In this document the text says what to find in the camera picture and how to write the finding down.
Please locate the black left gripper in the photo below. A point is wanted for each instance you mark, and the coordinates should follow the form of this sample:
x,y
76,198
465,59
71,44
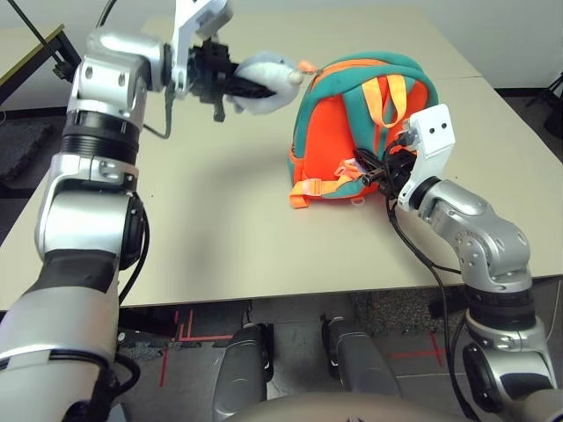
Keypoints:
x,y
209,70

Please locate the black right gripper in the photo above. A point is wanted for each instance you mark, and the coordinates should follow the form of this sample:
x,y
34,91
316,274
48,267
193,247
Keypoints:
x,y
398,171

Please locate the grey white plush shark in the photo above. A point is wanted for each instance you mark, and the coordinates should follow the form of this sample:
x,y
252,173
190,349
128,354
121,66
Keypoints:
x,y
272,70

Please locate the orange and teal backpack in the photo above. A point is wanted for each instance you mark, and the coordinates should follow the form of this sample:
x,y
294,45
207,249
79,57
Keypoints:
x,y
325,140

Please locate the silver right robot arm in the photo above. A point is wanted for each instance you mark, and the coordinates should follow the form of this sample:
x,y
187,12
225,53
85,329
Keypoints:
x,y
488,237

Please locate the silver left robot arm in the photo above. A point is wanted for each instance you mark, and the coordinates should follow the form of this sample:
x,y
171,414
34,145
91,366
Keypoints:
x,y
83,220

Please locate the dark speckled floor mat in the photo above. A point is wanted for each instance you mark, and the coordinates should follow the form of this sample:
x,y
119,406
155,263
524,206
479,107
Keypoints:
x,y
396,307

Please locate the black clamp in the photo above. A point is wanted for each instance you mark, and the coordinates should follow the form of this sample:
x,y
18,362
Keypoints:
x,y
60,70

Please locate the grey right robot leg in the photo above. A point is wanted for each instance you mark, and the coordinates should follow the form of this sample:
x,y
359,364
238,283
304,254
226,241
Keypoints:
x,y
360,360

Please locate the grey robot leg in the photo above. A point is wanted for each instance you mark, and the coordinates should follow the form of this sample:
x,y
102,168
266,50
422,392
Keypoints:
x,y
360,360
242,373

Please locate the black framed side table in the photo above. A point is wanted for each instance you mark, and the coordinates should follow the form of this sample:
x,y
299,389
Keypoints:
x,y
26,57

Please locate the black foam mat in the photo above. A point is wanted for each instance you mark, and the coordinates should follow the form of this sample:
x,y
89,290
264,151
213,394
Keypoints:
x,y
22,149

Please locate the grey left robot leg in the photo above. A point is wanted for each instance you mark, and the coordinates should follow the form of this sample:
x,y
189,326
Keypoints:
x,y
242,373

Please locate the beige robot torso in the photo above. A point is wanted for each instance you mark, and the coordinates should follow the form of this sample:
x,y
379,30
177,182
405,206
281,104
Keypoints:
x,y
352,411

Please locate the grey speckled foam piece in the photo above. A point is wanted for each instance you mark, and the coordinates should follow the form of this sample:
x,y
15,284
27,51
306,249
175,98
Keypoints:
x,y
145,349

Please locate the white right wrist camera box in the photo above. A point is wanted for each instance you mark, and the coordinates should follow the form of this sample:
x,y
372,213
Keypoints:
x,y
431,132

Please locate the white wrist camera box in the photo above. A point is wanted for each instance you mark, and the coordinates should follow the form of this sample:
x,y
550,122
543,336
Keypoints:
x,y
184,26
431,132

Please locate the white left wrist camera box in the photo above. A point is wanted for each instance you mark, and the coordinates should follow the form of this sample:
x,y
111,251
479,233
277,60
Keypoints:
x,y
184,26

